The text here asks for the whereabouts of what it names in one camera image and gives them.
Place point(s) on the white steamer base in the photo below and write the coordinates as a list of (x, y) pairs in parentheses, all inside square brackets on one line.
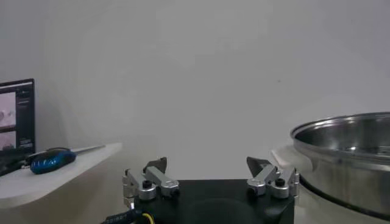
[(317, 210)]

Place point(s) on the blue computer mouse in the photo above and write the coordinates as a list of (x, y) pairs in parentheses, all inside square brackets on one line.
[(51, 161)]

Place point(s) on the white side table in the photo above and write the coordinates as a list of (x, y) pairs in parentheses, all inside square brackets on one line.
[(61, 188)]

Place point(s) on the stainless steel steamer tray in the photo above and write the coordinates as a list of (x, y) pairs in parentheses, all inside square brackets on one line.
[(350, 182)]

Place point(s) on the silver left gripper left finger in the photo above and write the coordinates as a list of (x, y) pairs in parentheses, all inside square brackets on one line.
[(155, 178)]

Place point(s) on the black laptop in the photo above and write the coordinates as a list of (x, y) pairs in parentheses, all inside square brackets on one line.
[(26, 118)]

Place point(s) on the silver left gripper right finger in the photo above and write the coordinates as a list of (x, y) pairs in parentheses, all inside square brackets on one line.
[(265, 175)]

